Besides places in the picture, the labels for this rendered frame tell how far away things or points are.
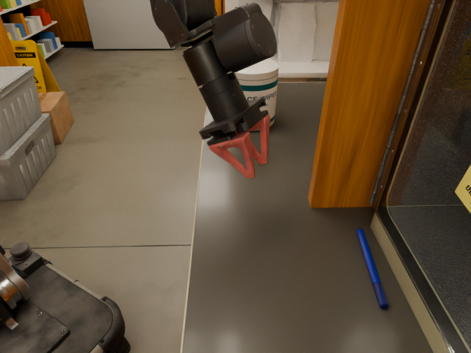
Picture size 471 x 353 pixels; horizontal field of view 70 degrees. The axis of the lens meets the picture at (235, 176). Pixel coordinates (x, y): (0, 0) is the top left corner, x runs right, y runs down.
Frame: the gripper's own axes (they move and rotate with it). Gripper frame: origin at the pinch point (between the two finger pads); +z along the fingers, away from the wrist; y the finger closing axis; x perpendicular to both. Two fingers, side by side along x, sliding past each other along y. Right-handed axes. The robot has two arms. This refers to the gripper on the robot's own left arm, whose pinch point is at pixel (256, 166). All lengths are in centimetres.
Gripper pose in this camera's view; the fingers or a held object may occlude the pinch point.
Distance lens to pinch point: 53.4
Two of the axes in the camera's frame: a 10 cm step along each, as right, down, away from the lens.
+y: 5.0, -5.1, 7.0
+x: -7.6, 1.3, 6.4
